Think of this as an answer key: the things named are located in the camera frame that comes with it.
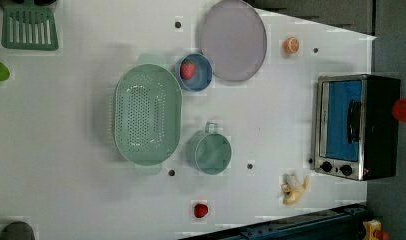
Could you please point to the black silver toaster oven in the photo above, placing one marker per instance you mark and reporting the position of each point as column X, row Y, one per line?
column 356, row 134

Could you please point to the blue bowl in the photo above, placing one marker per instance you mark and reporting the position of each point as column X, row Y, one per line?
column 202, row 77

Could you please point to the strawberry in blue bowl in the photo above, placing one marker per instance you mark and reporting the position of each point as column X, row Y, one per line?
column 187, row 70

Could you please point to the green perforated colander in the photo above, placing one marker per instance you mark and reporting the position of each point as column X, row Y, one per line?
column 147, row 111

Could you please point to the lavender round plate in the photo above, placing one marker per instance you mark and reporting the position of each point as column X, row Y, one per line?
column 233, row 38

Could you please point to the red strawberry on table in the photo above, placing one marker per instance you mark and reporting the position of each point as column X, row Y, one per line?
column 200, row 210

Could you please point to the peeled banana toy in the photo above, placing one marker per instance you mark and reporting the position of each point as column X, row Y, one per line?
column 293, row 189

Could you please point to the orange half slice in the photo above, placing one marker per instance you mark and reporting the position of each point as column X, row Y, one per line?
column 291, row 45

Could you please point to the green slotted dish rack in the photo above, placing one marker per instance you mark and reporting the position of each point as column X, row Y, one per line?
column 28, row 26

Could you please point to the dark grey round object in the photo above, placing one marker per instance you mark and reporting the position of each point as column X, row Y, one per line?
column 17, row 231

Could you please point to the green cup with handle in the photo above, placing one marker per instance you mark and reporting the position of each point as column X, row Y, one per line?
column 208, row 151

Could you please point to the blue metal table frame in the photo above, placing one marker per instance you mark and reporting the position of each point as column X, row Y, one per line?
column 341, row 223

